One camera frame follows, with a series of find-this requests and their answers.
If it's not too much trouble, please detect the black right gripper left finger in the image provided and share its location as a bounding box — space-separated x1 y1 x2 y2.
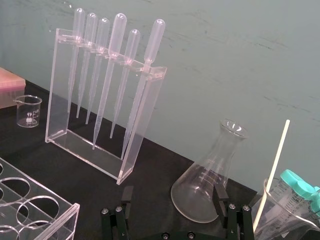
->
100 186 134 240

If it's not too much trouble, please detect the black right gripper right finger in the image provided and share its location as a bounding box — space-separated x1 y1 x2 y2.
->
213 186 253 240

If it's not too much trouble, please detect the white stirring rod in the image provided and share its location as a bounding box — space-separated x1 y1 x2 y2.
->
252 119 291 233

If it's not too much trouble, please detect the glass conical flask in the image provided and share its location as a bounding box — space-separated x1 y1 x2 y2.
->
170 118 249 224

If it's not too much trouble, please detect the large glass beaker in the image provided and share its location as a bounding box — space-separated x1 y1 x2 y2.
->
250 177 320 240

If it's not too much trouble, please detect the black table cloth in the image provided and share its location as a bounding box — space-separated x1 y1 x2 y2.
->
0 79 320 240

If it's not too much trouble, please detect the clear acrylic tube rack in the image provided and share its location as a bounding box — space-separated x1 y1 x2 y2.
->
0 156 81 240

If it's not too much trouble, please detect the small glass beaker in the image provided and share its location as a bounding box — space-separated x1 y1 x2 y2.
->
13 94 43 129

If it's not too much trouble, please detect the clear acrylic pipette rack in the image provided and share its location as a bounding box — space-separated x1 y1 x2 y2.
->
44 27 168 186

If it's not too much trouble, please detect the clear plastic transfer pipette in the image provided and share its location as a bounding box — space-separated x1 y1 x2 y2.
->
75 12 98 119
121 18 167 161
66 7 86 114
85 17 111 125
109 28 141 140
91 12 127 151

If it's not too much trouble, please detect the pink plastic box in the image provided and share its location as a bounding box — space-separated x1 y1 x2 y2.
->
0 66 27 110

